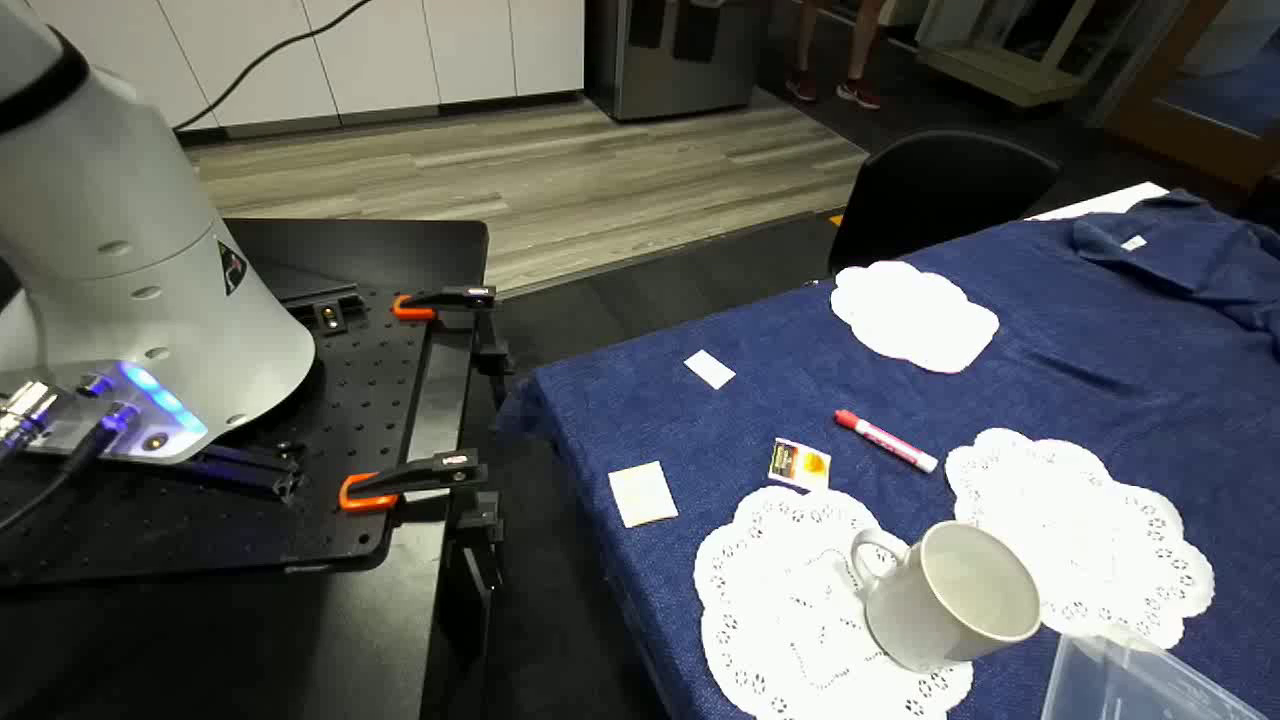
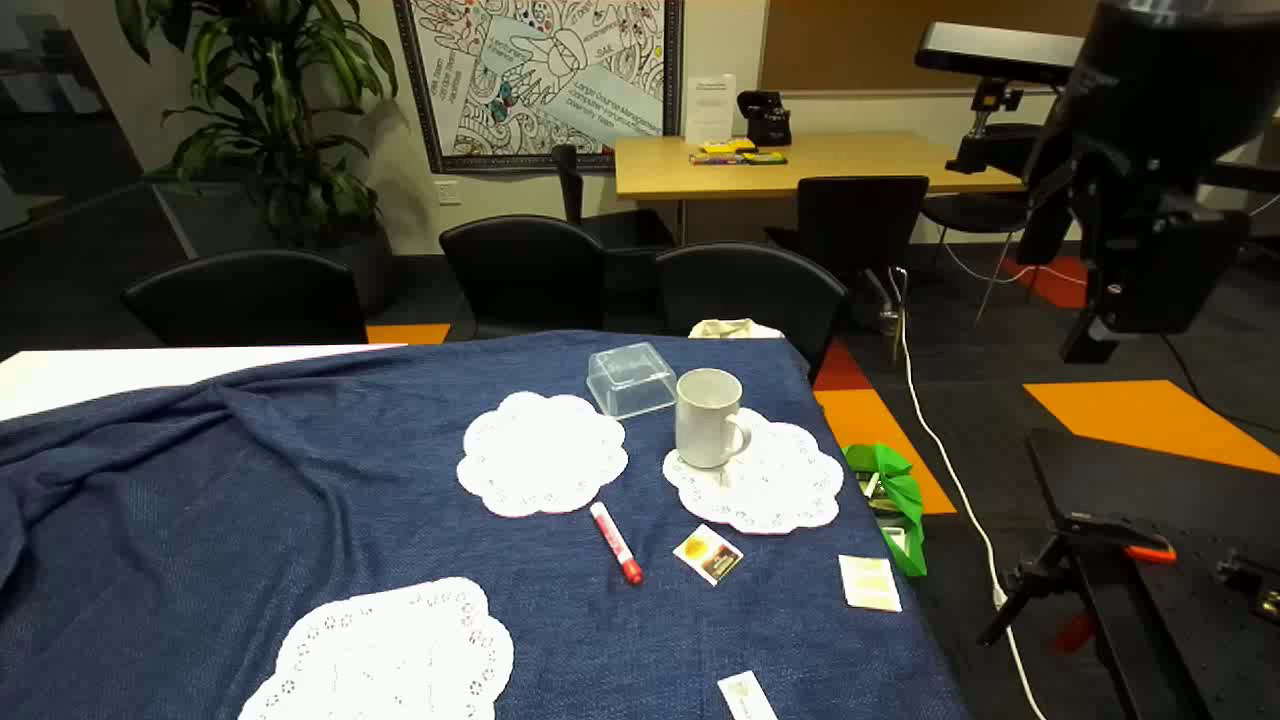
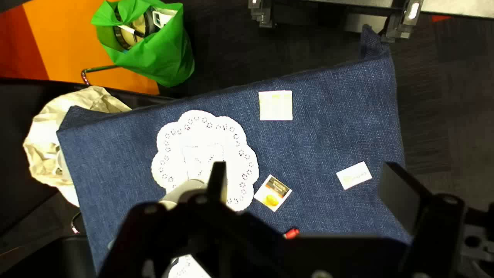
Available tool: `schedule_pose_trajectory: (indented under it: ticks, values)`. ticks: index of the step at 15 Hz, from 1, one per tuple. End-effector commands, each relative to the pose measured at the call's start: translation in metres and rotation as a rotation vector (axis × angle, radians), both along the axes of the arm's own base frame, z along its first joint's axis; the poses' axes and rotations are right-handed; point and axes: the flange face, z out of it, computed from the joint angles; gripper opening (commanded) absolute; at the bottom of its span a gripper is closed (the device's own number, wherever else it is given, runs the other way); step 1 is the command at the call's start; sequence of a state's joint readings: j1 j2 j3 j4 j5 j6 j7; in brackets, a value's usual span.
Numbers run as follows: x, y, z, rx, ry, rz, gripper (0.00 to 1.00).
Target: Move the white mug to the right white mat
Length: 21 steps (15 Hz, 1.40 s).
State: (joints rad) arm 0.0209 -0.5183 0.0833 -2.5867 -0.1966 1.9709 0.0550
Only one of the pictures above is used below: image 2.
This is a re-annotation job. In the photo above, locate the framed whiteboard drawing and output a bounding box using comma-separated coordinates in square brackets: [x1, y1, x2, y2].
[397, 0, 683, 175]

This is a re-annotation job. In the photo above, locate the small yellow picture card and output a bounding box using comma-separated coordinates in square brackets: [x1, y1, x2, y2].
[671, 522, 745, 585]

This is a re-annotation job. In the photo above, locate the white doily mat near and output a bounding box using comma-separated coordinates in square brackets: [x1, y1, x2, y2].
[235, 576, 515, 720]

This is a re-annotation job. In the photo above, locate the green plastic bag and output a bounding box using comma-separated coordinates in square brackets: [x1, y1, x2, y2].
[845, 442, 928, 580]

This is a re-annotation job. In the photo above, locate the pale yellow sticky note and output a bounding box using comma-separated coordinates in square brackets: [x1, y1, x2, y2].
[839, 556, 899, 613]

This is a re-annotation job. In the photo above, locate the wooden background table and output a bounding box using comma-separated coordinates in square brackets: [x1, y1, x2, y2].
[612, 133, 1022, 231]

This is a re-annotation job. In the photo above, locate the orange black clamp near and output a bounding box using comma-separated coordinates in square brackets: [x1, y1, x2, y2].
[979, 513, 1181, 642]

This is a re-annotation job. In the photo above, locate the black office chair right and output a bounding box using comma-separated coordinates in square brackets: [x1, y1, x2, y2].
[654, 242, 849, 377]

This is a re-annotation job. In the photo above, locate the white power cable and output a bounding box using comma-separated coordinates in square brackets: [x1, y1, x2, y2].
[883, 265, 1050, 720]

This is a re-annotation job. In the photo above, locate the small white paper card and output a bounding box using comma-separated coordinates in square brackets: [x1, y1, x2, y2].
[721, 672, 776, 720]

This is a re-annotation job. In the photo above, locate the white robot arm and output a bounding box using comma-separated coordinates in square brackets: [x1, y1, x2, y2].
[1026, 0, 1280, 363]

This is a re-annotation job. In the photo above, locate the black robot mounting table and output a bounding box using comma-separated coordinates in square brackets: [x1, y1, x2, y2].
[1026, 431, 1280, 720]

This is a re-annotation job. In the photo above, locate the white doily mat middle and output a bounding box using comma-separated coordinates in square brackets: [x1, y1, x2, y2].
[456, 391, 628, 519]

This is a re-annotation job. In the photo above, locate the red white marker pen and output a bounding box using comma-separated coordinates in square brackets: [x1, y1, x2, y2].
[587, 499, 643, 586]

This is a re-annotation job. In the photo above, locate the black office chair left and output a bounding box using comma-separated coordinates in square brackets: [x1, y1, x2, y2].
[124, 247, 365, 344]

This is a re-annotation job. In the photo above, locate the white ceramic mug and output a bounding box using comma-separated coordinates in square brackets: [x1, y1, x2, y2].
[676, 367, 751, 472]

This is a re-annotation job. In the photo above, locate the clear plastic container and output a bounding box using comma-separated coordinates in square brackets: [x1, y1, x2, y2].
[587, 344, 676, 419]

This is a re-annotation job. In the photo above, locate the black chair behind table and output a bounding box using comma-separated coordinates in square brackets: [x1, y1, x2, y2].
[767, 175, 928, 283]

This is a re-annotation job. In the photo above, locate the potted green plant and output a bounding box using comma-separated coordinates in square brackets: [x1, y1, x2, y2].
[112, 0, 400, 310]

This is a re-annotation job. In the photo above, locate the black office chair middle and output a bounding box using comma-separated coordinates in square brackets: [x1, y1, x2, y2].
[440, 214, 607, 326]

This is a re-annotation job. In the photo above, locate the white doily mat under mug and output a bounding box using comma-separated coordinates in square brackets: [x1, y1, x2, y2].
[658, 407, 845, 534]

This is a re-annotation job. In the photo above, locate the black office chair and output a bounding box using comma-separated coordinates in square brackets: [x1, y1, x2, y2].
[124, 247, 365, 344]
[654, 242, 849, 377]
[440, 214, 607, 326]

